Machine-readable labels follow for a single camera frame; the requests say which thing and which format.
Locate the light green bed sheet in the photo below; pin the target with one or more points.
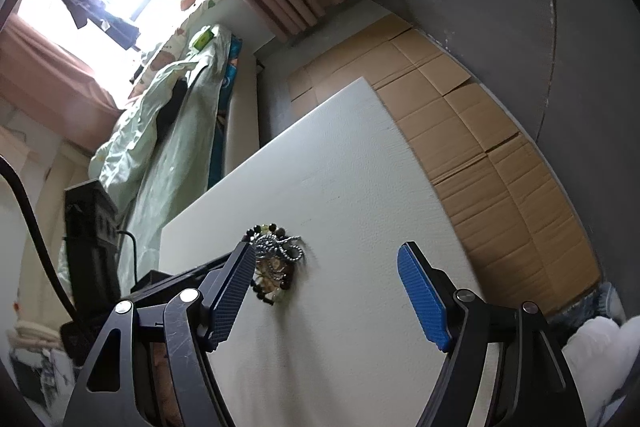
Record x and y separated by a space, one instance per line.
195 107

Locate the green packet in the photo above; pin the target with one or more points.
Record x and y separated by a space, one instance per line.
204 38

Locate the light green quilt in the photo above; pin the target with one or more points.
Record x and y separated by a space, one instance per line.
145 122

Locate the dark hanging garment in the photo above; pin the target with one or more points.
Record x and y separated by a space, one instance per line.
85 4

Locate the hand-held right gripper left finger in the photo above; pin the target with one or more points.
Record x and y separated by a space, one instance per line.
230 302

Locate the white cloth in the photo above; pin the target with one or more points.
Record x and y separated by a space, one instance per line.
600 357

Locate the cartoon printed mattress cover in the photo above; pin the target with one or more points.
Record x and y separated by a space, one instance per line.
226 77

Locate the white low table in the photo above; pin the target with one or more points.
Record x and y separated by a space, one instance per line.
340 187

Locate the person's blue patterned pants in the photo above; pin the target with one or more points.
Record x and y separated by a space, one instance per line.
607 302

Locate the pile of mixed jewelry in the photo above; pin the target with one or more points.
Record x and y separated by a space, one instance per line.
272 277

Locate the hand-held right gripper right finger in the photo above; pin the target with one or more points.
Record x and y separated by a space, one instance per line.
422 302

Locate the flattened cardboard sheet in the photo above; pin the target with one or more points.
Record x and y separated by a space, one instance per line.
475 132

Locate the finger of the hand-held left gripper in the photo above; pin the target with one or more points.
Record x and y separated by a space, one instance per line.
170 279

